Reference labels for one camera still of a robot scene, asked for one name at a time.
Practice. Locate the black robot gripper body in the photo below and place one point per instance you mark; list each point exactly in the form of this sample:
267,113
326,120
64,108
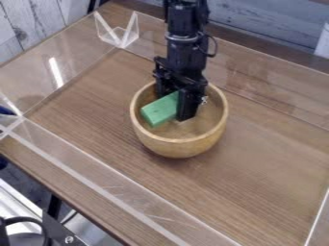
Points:
184,61

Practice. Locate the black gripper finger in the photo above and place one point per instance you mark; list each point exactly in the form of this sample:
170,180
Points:
164,86
191,98

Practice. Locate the green rectangular block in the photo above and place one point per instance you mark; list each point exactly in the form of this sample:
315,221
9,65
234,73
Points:
160,110

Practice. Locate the brown wooden bowl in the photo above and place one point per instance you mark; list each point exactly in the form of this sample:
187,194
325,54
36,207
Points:
175,139

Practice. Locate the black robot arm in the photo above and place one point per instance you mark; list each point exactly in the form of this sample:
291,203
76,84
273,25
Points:
186,17

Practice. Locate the clear acrylic tray walls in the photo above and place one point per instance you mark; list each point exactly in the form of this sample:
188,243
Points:
254,192

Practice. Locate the blue object at left edge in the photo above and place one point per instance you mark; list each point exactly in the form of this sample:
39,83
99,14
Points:
5,111

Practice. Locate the black metal bracket with screw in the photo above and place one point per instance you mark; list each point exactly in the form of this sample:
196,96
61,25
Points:
60,236

